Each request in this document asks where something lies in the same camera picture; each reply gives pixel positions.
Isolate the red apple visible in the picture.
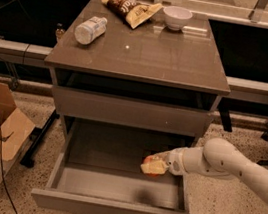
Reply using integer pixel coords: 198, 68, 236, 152
142, 155, 160, 177

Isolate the black table leg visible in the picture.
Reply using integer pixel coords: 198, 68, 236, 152
20, 111, 59, 168

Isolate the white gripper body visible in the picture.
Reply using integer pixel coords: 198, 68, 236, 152
165, 148, 186, 176

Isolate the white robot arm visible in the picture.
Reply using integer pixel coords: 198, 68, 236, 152
141, 138, 268, 205

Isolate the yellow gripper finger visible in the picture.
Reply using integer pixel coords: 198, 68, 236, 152
141, 159, 168, 175
152, 151, 168, 160

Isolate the open grey middle drawer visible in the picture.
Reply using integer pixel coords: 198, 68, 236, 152
31, 119, 191, 214

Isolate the white ceramic bowl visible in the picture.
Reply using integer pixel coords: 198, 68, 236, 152
163, 6, 193, 31

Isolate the brown chip bag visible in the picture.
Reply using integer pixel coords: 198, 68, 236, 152
101, 0, 162, 29

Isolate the closed grey top drawer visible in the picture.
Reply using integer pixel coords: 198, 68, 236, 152
52, 86, 212, 138

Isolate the clear plastic water bottle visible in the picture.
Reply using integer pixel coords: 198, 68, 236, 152
74, 17, 107, 45

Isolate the grey drawer cabinet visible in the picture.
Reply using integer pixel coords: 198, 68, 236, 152
32, 0, 242, 164

